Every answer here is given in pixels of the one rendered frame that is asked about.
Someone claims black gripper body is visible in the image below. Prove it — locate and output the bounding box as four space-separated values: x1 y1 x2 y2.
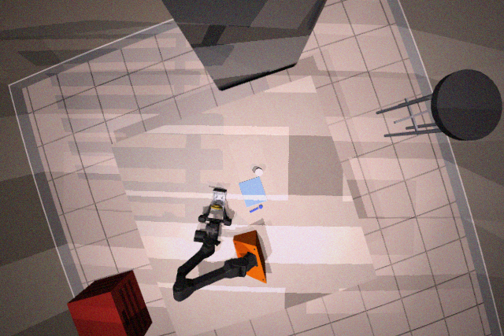
198 215 232 234

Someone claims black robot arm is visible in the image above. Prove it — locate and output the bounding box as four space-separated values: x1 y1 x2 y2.
173 230 258 302

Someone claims grey dish rack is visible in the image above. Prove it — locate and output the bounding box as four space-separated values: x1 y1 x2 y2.
212 188 227 208

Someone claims light blue mat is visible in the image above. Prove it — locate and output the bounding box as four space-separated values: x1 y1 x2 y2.
239 177 267 208

